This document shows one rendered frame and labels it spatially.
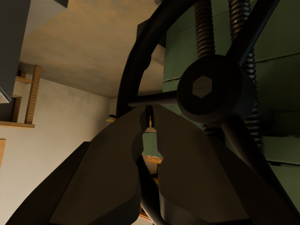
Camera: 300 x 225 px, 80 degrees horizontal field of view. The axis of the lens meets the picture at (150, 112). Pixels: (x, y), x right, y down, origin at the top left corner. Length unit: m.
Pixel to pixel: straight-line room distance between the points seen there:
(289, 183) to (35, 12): 0.64
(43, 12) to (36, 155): 3.13
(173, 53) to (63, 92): 3.38
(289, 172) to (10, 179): 3.48
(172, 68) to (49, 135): 3.30
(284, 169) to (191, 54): 0.30
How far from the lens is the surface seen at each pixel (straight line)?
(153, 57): 0.56
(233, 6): 0.28
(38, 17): 0.65
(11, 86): 0.51
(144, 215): 3.10
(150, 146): 0.46
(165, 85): 0.45
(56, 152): 3.74
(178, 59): 0.46
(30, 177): 3.64
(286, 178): 0.24
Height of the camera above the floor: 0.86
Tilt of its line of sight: 8 degrees down
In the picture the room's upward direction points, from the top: 175 degrees counter-clockwise
